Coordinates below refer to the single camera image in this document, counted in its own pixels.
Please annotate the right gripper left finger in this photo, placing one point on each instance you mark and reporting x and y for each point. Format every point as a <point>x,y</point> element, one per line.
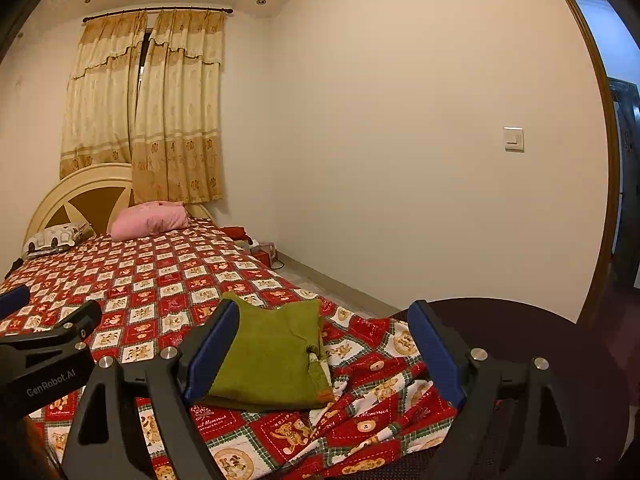
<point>122,404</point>

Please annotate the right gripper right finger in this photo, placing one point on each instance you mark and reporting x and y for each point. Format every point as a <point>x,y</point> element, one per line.
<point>513,419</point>

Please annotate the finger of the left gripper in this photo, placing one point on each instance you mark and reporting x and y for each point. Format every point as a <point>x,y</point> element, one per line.
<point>13,300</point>
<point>76,327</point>

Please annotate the striped green orange knit sweater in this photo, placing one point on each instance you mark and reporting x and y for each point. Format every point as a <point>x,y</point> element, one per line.
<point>275,361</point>

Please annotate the white car print pillow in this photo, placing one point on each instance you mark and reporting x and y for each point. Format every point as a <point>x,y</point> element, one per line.
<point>56,239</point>

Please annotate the red patchwork bear bedspread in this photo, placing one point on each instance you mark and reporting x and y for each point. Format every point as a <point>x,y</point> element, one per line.
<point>153,290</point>

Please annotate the pink pillow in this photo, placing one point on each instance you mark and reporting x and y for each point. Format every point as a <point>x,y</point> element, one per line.
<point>148,219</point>

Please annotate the cream wooden headboard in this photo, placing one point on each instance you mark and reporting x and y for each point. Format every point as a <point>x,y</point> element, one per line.
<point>95,194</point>

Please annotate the beige window curtain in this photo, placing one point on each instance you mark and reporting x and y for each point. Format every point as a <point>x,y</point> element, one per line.
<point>148,95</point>

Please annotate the black curtain rod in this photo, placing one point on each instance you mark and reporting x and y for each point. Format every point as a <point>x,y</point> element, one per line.
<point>156,9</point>

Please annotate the white wall switch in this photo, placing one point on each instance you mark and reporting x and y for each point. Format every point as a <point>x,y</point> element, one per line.
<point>513,139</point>

